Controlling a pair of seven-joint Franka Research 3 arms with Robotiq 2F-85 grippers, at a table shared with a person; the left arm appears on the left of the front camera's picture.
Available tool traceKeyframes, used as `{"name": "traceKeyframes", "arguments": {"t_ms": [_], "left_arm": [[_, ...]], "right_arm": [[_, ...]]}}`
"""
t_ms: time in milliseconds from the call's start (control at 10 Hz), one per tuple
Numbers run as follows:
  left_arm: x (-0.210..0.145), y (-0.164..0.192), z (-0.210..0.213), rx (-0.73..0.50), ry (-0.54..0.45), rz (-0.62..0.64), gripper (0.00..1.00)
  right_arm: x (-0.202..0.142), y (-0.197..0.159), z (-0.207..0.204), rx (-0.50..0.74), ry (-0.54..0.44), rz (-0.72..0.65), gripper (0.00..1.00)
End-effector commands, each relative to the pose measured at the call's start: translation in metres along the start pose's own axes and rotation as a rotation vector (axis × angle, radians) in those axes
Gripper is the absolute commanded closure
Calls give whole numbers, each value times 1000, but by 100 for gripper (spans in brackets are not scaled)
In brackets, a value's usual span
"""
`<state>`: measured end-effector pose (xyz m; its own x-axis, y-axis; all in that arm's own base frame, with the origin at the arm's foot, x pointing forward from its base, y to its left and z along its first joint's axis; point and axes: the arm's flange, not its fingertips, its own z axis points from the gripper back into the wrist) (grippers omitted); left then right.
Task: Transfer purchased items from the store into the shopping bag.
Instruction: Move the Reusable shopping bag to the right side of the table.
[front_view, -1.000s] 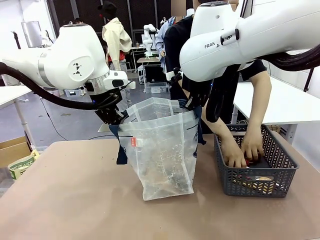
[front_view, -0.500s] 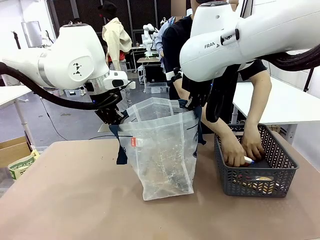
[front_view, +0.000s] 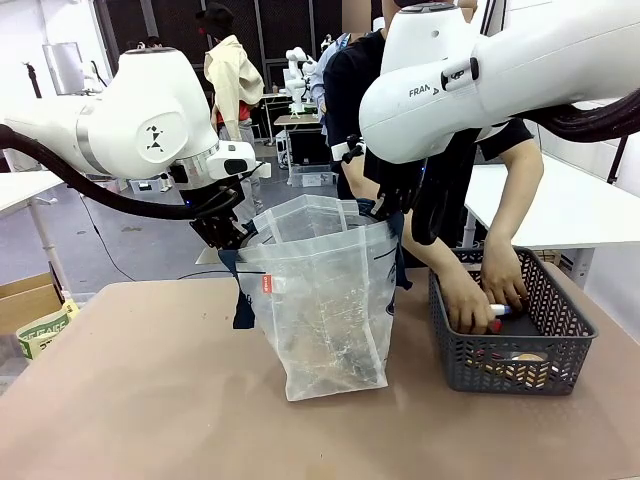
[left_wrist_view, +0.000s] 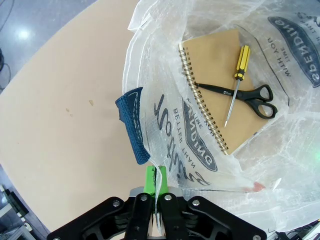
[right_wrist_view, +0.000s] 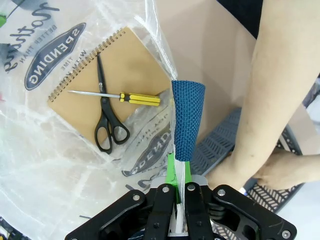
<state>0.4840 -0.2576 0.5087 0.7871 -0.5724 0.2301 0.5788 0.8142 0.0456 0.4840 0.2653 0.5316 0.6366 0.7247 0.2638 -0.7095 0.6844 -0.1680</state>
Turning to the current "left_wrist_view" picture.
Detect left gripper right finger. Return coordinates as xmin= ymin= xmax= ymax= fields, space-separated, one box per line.
xmin=156 ymin=166 xmax=268 ymax=240

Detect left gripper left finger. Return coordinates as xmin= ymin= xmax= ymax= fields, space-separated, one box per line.
xmin=46 ymin=166 xmax=157 ymax=240

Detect translucent shopping bag blue handles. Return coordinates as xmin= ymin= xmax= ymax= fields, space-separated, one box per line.
xmin=114 ymin=0 xmax=320 ymax=235

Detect black scissors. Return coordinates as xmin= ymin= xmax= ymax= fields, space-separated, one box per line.
xmin=193 ymin=82 xmax=279 ymax=119

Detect brown spiral notebook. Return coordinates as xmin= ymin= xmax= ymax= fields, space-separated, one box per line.
xmin=178 ymin=28 xmax=270 ymax=156

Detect grey metal frame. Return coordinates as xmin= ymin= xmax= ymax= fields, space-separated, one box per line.
xmin=0 ymin=183 xmax=33 ymax=240

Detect yellow black handled screwdriver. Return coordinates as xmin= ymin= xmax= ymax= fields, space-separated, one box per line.
xmin=223 ymin=44 xmax=252 ymax=128

